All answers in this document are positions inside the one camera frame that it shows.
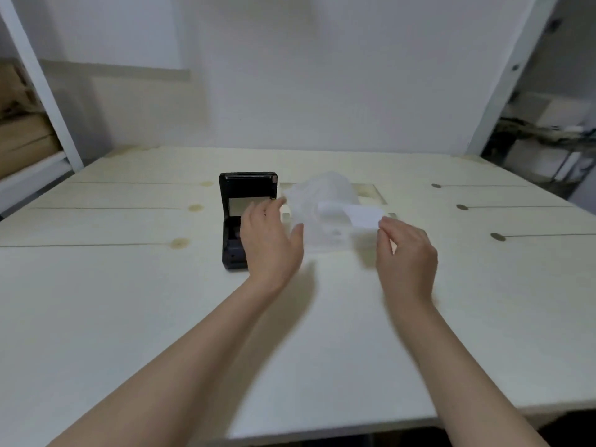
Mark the white paper sheet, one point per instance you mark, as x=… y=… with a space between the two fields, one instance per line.
x=365 y=216

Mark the person's left forearm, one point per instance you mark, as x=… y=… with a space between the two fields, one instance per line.
x=177 y=372

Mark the white metal post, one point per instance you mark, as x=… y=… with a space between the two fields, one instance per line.
x=512 y=74

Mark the translucent plastic bag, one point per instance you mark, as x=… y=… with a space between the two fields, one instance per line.
x=321 y=186

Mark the person's right forearm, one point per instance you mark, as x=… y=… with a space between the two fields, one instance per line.
x=456 y=377

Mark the crumpled brown cardboard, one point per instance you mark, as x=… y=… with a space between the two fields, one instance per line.
x=16 y=88

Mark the person's right hand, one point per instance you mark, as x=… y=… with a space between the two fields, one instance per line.
x=407 y=265

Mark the black portable printer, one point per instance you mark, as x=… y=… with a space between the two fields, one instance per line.
x=233 y=190

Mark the white box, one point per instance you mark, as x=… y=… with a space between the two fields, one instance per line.
x=558 y=111
x=535 y=158

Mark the flat brown cardboard box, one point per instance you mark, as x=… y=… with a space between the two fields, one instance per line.
x=23 y=130
x=28 y=160

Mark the person's left hand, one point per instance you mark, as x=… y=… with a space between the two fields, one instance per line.
x=270 y=246

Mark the white metal shelf rack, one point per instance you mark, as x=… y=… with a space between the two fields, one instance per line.
x=42 y=83

